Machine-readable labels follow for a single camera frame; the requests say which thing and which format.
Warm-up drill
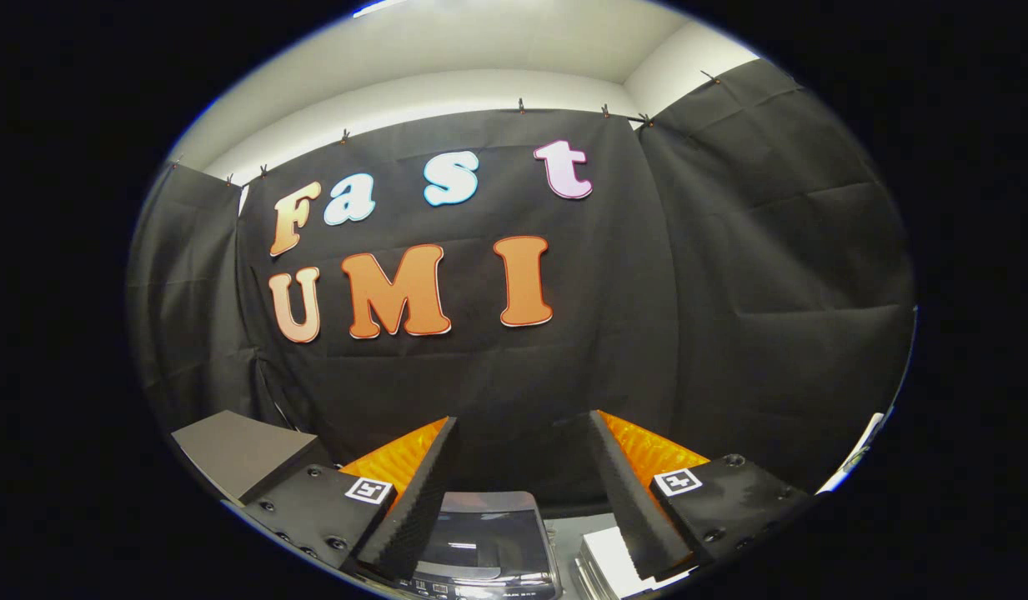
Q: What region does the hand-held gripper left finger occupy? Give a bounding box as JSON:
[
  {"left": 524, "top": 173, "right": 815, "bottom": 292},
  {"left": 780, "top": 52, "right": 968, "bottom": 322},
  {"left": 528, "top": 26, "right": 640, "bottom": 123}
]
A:
[{"left": 243, "top": 417, "right": 461, "bottom": 584}]

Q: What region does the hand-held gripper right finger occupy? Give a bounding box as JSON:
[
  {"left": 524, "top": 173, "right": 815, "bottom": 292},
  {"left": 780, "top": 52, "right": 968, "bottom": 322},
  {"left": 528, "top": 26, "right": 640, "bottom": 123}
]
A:
[{"left": 586, "top": 410, "right": 815, "bottom": 583}]

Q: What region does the dark washing machine lid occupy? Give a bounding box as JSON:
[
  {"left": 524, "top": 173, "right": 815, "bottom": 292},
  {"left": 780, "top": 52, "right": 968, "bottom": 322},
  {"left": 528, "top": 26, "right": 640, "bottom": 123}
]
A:
[{"left": 422, "top": 492, "right": 560, "bottom": 582}]

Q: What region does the grey top-load washing machine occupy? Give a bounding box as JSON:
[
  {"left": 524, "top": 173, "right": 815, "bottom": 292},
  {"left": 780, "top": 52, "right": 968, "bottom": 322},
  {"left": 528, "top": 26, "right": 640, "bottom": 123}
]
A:
[{"left": 397, "top": 490, "right": 564, "bottom": 600}]

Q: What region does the white paper sheet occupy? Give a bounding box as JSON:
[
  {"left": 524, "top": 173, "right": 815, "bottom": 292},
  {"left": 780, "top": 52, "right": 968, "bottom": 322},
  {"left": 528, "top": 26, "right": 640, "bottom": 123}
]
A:
[{"left": 574, "top": 525, "right": 690, "bottom": 600}]

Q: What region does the grey cabinet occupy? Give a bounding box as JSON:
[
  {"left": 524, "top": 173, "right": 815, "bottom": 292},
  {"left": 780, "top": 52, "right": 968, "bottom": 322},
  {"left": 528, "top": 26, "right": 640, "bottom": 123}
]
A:
[{"left": 170, "top": 410, "right": 335, "bottom": 507}]

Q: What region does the white panel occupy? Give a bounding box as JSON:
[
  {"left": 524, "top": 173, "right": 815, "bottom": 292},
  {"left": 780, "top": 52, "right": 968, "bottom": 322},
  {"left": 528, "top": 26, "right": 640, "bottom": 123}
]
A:
[{"left": 816, "top": 411, "right": 885, "bottom": 494}]

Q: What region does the row of small cloth clips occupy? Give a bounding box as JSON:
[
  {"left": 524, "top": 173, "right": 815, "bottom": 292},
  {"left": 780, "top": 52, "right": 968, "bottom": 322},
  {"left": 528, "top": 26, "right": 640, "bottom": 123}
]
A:
[{"left": 170, "top": 71, "right": 719, "bottom": 184}]

